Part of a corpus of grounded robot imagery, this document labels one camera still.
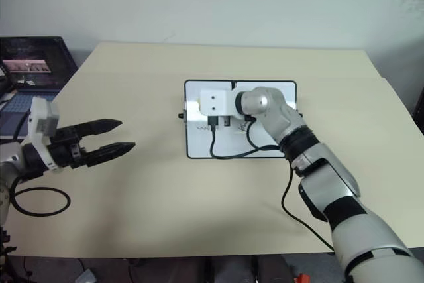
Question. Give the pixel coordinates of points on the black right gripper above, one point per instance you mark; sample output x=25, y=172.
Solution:
x=226, y=121

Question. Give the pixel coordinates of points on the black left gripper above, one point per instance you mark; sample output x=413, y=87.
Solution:
x=68, y=145

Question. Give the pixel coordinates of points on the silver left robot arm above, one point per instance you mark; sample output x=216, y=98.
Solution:
x=7, y=163

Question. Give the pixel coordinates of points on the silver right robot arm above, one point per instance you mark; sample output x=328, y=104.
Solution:
x=348, y=223

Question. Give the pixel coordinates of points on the black-framed whiteboard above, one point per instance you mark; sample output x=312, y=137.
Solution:
x=198, y=144

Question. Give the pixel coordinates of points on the open dark laptop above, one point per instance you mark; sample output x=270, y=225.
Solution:
x=33, y=64

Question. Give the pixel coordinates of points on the small grey object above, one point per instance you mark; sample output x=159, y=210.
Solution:
x=85, y=277

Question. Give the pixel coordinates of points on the dark rounded shape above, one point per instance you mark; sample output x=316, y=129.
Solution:
x=276, y=271

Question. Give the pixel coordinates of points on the small red object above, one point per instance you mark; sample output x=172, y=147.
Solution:
x=302, y=278

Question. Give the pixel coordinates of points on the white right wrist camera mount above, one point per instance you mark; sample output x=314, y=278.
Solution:
x=215, y=102

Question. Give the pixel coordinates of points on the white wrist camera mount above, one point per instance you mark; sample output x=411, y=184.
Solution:
x=215, y=102
x=38, y=137

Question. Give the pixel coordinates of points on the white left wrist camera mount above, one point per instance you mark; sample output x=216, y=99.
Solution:
x=38, y=137

